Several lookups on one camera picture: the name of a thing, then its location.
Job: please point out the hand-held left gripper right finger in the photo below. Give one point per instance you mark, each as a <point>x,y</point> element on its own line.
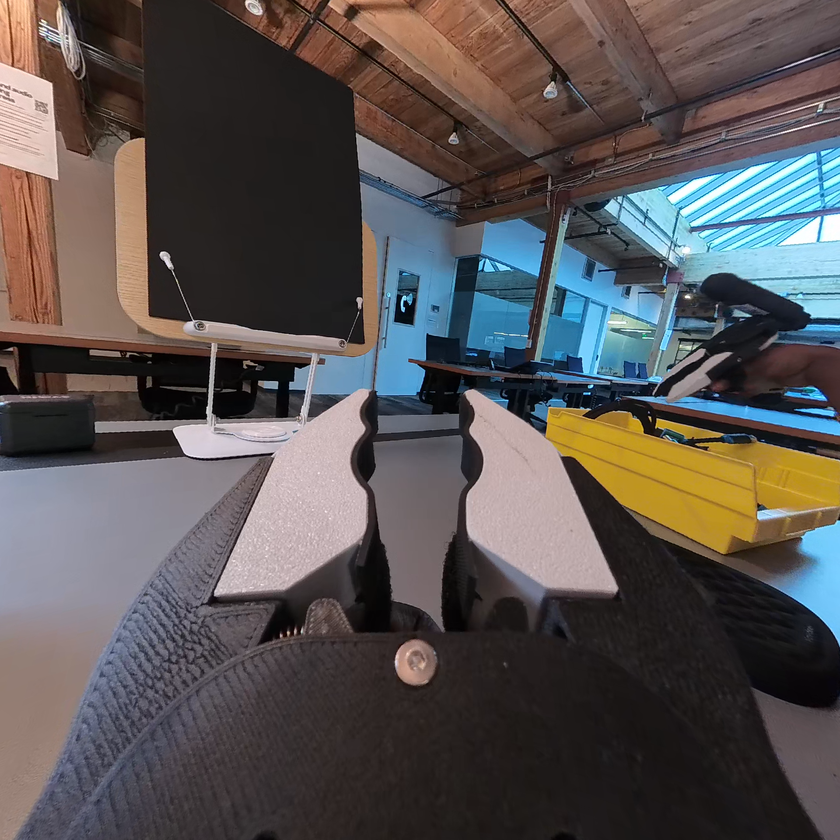
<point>531,525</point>

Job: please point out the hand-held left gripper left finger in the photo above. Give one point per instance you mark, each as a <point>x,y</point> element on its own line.
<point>302,518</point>

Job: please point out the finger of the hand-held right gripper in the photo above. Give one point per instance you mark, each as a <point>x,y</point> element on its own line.
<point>728,344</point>
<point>695,377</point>

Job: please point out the yellow plastic bin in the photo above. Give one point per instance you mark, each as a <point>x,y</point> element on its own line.
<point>656,472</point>

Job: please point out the person's right hand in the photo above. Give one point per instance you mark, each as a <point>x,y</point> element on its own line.
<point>800,371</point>

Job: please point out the wooden office desk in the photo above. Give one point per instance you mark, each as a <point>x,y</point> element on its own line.
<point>754,413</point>
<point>472,369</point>

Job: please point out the flat white object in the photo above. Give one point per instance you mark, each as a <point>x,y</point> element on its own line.
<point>216,443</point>

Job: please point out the black office chair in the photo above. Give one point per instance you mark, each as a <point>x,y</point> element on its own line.
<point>439,367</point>

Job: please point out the black sign phone icon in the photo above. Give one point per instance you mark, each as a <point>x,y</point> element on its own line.
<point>407,298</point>

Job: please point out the black quilted mat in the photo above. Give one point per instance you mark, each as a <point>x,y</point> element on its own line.
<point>768,630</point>

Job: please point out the long wooden desk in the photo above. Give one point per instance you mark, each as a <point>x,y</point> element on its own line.
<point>98,341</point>

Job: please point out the black panel wooden edge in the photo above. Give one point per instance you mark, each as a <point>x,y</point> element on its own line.
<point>249,184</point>

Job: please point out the white paper sign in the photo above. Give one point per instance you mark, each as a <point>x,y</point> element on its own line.
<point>26,118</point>

